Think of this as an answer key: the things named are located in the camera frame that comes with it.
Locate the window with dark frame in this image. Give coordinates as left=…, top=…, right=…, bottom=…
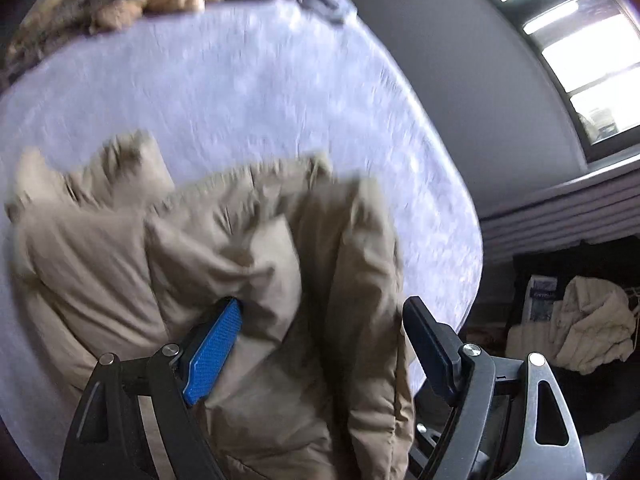
left=489, top=0, right=639, bottom=162

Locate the beige puffer jacket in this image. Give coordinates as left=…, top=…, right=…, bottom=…
left=6, top=132, right=414, bottom=479

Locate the lavender embossed bedspread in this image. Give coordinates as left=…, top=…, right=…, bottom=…
left=0, top=0, right=485, bottom=480

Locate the white blue package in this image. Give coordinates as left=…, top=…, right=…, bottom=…
left=522, top=275, right=558, bottom=324

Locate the cream clothes pile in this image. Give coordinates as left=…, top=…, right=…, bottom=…
left=506, top=276, right=639, bottom=375

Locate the grey striped radiator cover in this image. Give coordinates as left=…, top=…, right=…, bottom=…
left=480, top=155, right=639, bottom=264

